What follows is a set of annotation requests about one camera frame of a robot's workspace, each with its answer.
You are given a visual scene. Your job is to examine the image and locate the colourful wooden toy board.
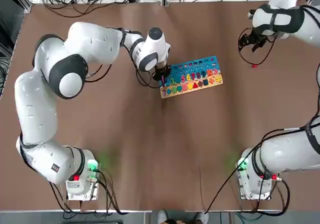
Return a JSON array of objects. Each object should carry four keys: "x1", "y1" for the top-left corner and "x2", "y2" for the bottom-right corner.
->
[{"x1": 159, "y1": 55, "x2": 224, "y2": 100}]

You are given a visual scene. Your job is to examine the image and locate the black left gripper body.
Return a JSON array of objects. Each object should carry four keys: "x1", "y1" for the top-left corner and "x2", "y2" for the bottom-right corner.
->
[{"x1": 152, "y1": 65, "x2": 172, "y2": 83}]

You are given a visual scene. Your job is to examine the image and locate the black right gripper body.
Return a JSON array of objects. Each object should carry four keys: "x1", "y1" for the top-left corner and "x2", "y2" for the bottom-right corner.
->
[{"x1": 249, "y1": 31, "x2": 270, "y2": 40}]

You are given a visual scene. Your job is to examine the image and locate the black cable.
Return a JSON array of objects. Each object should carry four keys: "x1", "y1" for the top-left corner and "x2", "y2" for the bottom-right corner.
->
[{"x1": 204, "y1": 125, "x2": 316, "y2": 214}]

